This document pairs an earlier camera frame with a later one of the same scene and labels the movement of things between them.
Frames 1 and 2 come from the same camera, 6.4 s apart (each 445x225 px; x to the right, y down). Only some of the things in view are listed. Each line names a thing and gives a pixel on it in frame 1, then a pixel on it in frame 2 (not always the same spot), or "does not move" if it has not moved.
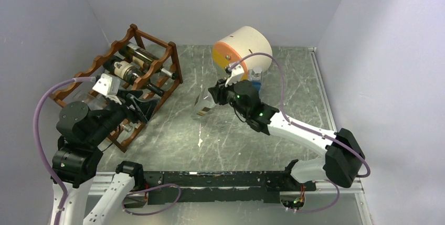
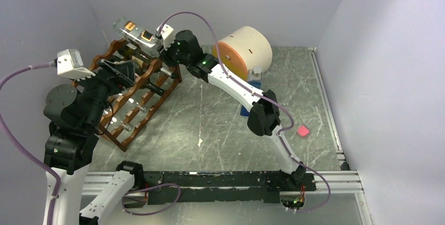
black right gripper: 219,91 → 165,55
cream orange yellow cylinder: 246,41 does not move
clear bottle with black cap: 203,103 → 141,39
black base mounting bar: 222,187 does not move
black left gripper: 143,109 → 125,69
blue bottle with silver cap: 255,76 does not move
